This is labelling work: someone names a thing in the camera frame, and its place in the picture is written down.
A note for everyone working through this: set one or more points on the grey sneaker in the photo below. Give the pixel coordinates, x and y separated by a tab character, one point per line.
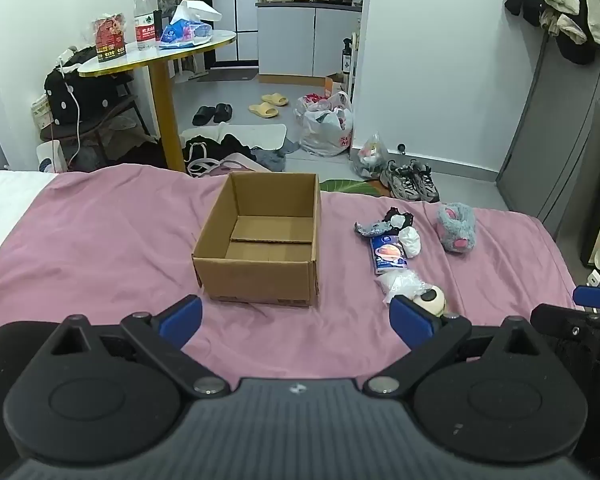
426	182
399	182

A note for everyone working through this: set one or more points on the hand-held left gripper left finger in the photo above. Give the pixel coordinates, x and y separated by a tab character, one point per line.
182	321

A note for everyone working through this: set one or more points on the white floor mat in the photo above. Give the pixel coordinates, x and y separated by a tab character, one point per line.
260	135

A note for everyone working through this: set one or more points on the pink bed sheet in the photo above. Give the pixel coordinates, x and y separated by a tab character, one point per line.
105	240

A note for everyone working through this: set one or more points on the dark door mat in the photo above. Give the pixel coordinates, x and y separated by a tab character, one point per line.
227	75

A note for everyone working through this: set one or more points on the small white appliance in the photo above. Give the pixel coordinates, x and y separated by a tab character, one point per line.
50	157

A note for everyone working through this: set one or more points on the white sock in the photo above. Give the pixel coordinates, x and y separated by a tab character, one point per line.
410	242

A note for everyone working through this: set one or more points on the black polka dot bag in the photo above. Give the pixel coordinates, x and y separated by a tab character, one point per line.
87	92

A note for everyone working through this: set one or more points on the white kitchen cabinet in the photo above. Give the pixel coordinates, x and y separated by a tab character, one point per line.
300	40

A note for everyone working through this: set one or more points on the spray bottle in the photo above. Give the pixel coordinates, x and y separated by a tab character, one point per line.
349	60

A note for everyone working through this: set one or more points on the yellow slipper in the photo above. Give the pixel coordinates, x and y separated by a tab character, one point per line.
263	110
276	99

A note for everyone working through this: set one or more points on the round table with yellow leg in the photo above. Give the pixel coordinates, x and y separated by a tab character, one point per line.
165	60

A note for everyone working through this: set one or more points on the clear water bottle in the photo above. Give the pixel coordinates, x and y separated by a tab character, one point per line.
144	20

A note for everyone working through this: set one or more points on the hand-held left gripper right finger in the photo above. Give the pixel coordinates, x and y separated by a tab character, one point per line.
411	321

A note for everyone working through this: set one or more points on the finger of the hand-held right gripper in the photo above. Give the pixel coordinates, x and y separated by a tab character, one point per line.
596	296
562	322

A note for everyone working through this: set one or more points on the white bedding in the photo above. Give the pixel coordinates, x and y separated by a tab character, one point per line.
0	190

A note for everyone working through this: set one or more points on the white plastic shopping bag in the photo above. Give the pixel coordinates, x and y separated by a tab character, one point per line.
325	130

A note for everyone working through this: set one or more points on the black slipper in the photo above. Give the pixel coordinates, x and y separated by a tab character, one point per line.
223	112
203	116

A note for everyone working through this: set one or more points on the blue tissue packet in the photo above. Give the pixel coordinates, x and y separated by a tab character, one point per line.
387	255

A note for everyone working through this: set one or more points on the grey plush slipper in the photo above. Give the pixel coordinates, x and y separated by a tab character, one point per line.
455	227

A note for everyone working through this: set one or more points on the blue tissue pack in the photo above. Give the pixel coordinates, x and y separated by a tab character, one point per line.
187	30

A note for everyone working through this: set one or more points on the green leaf cartoon rug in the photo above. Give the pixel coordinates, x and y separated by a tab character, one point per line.
350	187

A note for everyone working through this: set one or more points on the red snack bag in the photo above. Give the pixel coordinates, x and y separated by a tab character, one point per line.
109	37

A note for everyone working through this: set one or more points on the black lace cloth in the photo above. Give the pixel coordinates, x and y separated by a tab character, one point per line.
382	222

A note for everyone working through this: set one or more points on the clear bag of white stuffing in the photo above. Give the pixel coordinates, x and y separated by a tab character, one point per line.
400	284

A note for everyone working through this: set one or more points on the clear plastic trash bag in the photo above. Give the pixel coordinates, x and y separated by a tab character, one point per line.
369	160

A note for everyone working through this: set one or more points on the dark chair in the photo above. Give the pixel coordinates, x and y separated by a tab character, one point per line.
97	125

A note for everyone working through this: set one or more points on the black jacket with cream lining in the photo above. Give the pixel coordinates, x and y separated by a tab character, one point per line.
560	5

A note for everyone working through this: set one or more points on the brown cardboard box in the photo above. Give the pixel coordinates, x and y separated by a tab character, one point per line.
260	265

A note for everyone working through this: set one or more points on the small open cardboard box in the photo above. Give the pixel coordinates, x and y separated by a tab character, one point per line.
336	84

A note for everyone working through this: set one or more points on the black clothes pile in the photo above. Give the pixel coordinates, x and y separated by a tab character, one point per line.
215	147

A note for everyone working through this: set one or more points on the hamburger plush toy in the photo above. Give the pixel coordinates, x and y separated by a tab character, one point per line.
432	301

